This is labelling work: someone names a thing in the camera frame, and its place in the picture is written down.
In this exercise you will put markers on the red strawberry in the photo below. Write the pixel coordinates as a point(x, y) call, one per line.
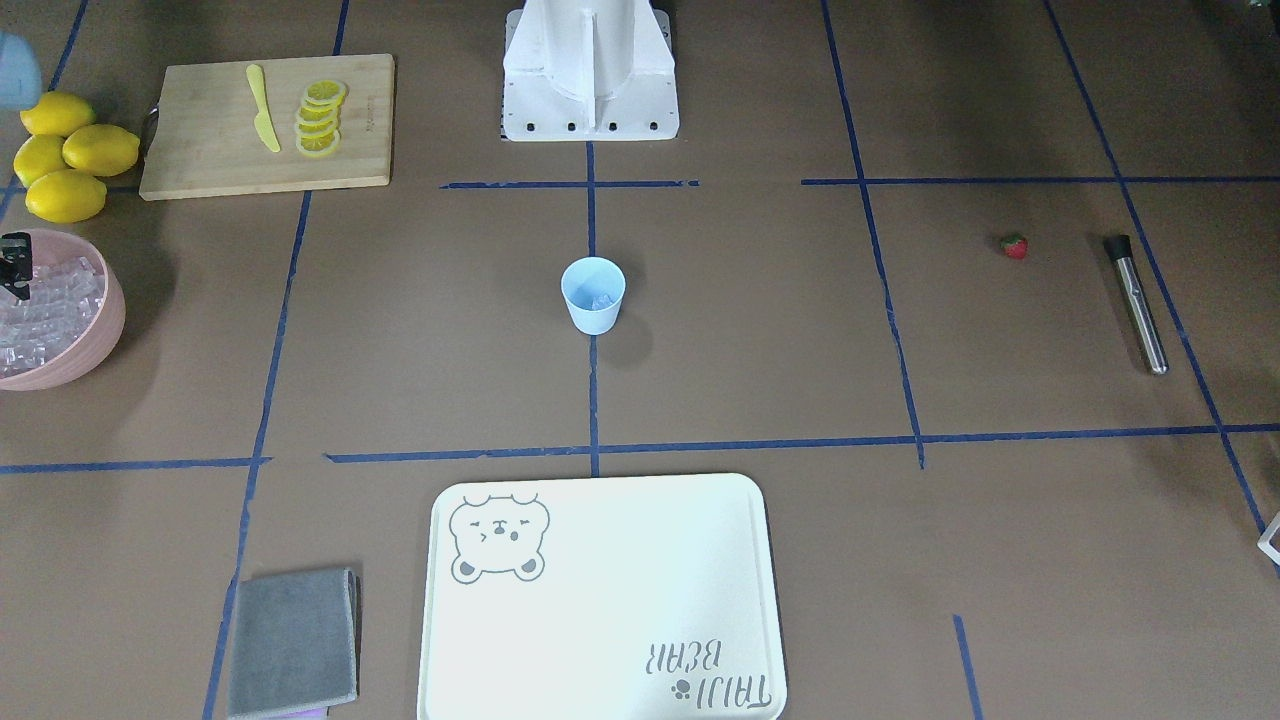
point(1015, 246)

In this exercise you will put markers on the light blue plastic cup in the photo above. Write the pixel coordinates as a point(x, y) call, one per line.
point(593, 291)

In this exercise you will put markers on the cream bear tray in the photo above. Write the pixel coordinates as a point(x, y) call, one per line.
point(601, 598)

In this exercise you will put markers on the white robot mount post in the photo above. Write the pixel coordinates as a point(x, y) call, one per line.
point(589, 71)

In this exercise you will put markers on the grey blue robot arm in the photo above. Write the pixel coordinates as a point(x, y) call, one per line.
point(20, 90)

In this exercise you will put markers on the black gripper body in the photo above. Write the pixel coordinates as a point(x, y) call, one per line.
point(14, 264)

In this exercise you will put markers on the lemon slices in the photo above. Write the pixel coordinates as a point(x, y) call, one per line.
point(317, 119)

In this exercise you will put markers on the yellow plastic knife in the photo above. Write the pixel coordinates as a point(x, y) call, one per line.
point(262, 120)

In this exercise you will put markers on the wooden cutting board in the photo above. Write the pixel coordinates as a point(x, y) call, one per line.
point(216, 136)

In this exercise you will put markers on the yellow lemon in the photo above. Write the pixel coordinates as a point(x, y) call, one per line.
point(66, 196)
point(58, 113)
point(101, 150)
point(38, 157)

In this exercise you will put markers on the pink bowl of ice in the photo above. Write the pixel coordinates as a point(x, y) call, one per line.
point(72, 321)

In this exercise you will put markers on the grey folded cloth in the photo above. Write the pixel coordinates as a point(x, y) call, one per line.
point(295, 645)

